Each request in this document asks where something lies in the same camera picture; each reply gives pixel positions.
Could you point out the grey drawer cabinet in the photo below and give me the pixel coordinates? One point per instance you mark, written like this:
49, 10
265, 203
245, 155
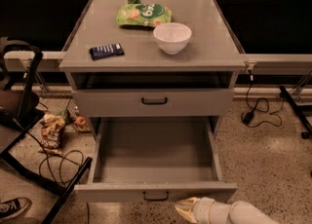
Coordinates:
209, 61

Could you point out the green chip bag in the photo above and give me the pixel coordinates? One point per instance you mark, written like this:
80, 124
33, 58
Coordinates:
148, 15

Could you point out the grey drawer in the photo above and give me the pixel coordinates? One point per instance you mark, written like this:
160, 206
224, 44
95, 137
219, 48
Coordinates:
153, 103
154, 159

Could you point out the black chair frame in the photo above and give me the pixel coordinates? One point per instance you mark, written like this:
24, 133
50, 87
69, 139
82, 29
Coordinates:
19, 114

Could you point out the brown chip bag on floor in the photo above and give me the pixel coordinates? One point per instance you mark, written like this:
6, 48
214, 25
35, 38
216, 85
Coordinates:
52, 130

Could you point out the wire basket with fruit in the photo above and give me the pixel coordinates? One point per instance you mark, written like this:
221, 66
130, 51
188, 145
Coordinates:
73, 117

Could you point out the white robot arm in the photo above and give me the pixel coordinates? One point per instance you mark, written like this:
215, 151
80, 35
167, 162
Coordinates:
238, 213

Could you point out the black power adapter with cable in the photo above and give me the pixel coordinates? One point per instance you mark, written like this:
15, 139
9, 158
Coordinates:
262, 106

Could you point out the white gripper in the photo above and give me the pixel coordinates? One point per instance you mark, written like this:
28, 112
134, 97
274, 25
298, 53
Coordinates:
205, 207

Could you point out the black stand leg with caster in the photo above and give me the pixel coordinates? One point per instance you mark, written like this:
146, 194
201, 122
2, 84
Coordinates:
301, 111

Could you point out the white bowl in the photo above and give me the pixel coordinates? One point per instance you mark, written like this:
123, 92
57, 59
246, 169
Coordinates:
172, 37

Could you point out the grey top drawer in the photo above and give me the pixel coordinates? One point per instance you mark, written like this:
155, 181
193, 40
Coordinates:
153, 103

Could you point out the dark blue snack bar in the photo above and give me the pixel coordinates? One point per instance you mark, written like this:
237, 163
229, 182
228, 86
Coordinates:
105, 51

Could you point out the black and white sneaker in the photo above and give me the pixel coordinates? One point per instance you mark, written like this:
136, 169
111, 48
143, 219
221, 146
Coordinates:
14, 208

